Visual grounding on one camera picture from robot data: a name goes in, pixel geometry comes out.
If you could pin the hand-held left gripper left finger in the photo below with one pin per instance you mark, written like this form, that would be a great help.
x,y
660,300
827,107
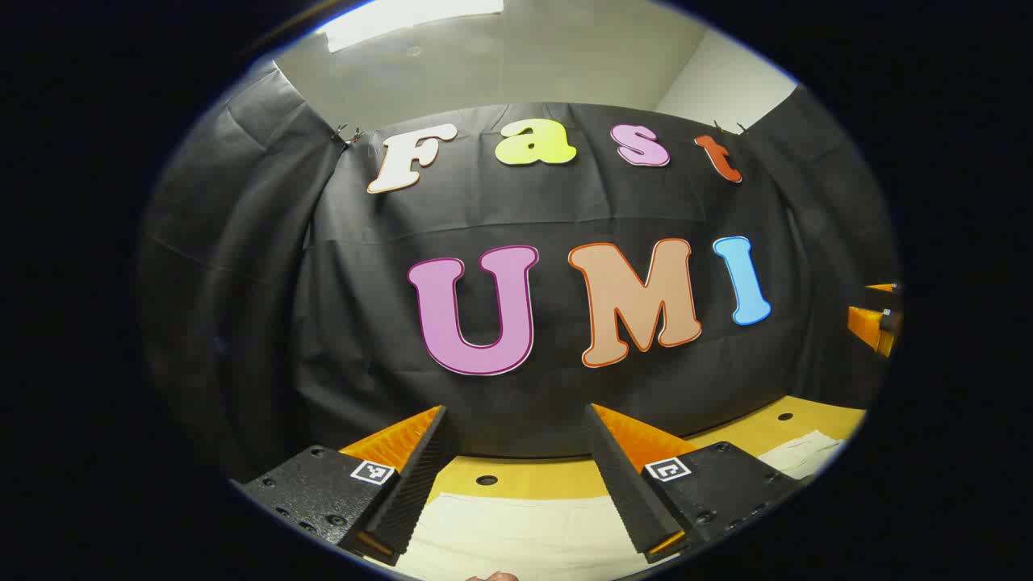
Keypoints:
x,y
411,492

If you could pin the black backdrop cloth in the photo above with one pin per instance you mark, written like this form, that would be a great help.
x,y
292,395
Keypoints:
x,y
363,282

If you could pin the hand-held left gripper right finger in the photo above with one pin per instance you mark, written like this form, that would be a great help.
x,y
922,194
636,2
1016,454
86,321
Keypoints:
x,y
625,492

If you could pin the white jeans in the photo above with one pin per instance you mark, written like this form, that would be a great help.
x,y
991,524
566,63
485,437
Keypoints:
x,y
516,537

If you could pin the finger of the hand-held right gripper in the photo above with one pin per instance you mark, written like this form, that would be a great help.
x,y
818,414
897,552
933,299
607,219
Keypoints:
x,y
870,329
884,287

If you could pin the metal binder clip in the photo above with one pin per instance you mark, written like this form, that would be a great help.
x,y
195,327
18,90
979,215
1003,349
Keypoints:
x,y
349,135
728,127

